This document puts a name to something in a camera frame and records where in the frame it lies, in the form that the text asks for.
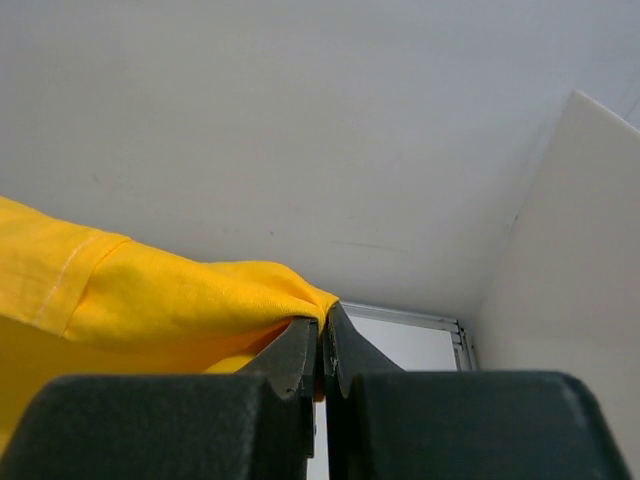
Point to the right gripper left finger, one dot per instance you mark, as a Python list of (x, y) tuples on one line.
[(257, 423)]

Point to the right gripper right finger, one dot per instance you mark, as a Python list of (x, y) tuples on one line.
[(387, 423)]

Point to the yellow pillowcase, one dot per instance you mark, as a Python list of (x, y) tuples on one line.
[(75, 299)]

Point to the aluminium table frame rail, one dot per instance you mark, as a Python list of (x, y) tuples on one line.
[(413, 341)]

